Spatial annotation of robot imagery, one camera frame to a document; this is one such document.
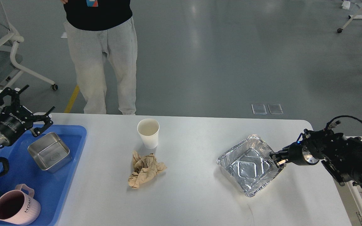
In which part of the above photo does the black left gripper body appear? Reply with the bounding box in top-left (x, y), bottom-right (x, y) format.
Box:
top-left (0, 107), bottom-right (33, 146)

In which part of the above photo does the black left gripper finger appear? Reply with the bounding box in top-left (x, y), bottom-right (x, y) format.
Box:
top-left (0, 84), bottom-right (30, 111)
top-left (27, 106), bottom-right (56, 137)

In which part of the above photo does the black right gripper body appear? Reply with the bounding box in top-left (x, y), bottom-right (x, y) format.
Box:
top-left (286, 143), bottom-right (320, 166)

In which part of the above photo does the stainless steel rectangular container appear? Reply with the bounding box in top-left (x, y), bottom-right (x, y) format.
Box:
top-left (28, 132), bottom-right (72, 173)

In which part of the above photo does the aluminium foil tray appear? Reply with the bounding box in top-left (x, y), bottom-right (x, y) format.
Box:
top-left (216, 134), bottom-right (283, 197)

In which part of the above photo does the pink ceramic mug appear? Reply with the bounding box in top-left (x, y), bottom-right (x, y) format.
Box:
top-left (0, 184), bottom-right (41, 225)

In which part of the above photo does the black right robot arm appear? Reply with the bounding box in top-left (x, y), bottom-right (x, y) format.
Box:
top-left (270, 116), bottom-right (362, 188)

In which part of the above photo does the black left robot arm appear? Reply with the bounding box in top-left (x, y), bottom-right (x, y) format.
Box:
top-left (0, 85), bottom-right (55, 177)

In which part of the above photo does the blue plastic tray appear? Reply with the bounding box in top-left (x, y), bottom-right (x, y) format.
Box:
top-left (0, 125), bottom-right (87, 226)

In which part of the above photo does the clear plastic lid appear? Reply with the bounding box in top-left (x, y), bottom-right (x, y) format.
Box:
top-left (267, 104), bottom-right (283, 115)
top-left (251, 104), bottom-right (267, 115)

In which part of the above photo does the white plastic bin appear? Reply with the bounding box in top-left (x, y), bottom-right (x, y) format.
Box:
top-left (333, 136), bottom-right (362, 226)

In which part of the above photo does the person in grey trousers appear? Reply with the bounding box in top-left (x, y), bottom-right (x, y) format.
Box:
top-left (61, 0), bottom-right (138, 115)

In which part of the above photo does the white paper cup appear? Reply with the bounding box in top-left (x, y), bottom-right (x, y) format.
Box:
top-left (137, 118), bottom-right (160, 149)

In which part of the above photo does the crumpled brown paper napkin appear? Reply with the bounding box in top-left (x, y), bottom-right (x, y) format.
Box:
top-left (128, 150), bottom-right (167, 189)

